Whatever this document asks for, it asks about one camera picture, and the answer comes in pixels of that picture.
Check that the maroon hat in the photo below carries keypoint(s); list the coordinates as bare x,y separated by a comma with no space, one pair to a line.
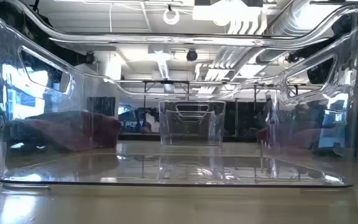
67,130
278,137

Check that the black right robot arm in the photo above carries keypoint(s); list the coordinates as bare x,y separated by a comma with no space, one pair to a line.
322,71

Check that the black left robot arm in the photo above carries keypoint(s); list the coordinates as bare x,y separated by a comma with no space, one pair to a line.
64,53

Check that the clear plastic bin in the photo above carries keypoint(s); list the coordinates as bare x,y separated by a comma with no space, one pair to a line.
179,40
191,137

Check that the background robot station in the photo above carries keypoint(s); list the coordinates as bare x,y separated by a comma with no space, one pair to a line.
138,118

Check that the black ceiling spotlight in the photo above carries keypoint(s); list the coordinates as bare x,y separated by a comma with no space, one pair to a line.
191,55
89,58

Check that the black background gantry frame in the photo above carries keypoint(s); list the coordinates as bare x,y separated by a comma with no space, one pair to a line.
154,82

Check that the black wall screen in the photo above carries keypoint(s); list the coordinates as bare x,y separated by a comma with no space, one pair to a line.
101,106

